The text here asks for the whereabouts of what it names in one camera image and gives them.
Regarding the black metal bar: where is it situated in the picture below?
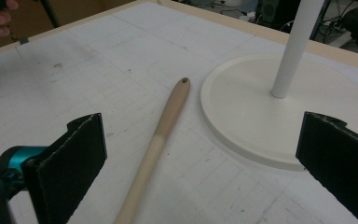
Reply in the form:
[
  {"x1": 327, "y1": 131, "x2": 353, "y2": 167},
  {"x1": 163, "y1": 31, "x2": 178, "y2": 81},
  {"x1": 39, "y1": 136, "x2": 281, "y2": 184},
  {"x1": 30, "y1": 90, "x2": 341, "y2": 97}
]
[{"x1": 38, "y1": 0, "x2": 62, "y2": 30}]

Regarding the dark speaker box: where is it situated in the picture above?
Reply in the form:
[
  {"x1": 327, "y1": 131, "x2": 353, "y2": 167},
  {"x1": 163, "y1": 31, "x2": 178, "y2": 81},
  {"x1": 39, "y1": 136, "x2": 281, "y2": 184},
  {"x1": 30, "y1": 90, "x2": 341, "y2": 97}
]
[{"x1": 255, "y1": 0, "x2": 282, "y2": 24}]

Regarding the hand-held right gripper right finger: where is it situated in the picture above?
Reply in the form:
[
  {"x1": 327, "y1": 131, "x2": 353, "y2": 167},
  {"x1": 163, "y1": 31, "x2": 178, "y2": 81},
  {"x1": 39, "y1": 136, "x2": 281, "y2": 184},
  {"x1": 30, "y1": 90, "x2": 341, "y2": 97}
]
[{"x1": 295, "y1": 111, "x2": 358, "y2": 224}]

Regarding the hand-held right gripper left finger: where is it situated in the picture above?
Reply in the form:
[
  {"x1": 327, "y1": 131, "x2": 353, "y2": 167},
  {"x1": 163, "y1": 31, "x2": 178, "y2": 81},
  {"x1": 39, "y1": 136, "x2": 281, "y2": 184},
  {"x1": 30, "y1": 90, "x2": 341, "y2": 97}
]
[{"x1": 21, "y1": 112, "x2": 108, "y2": 224}]

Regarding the black metal stand leg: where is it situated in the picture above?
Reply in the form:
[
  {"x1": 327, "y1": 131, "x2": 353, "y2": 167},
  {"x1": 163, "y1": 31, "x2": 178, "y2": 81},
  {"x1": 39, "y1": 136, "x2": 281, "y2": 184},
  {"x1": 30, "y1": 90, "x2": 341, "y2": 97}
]
[{"x1": 309, "y1": 0, "x2": 333, "y2": 41}]

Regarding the black cable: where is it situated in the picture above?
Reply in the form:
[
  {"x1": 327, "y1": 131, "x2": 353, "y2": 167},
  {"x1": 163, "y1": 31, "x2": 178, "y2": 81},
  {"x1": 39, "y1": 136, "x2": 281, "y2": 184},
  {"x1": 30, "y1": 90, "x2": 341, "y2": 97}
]
[{"x1": 315, "y1": 0, "x2": 357, "y2": 41}]

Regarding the white stand with round base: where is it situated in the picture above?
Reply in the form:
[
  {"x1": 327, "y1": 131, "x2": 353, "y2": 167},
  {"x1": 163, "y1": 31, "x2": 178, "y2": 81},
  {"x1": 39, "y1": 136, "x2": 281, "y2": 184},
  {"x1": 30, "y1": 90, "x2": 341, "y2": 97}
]
[{"x1": 199, "y1": 0, "x2": 358, "y2": 172}]

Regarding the wooden utensil handle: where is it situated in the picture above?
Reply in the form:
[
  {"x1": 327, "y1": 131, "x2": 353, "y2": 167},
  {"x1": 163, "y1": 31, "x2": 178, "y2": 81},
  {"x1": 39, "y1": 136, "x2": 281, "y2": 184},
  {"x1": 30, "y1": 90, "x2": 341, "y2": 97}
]
[{"x1": 113, "y1": 77, "x2": 191, "y2": 224}]

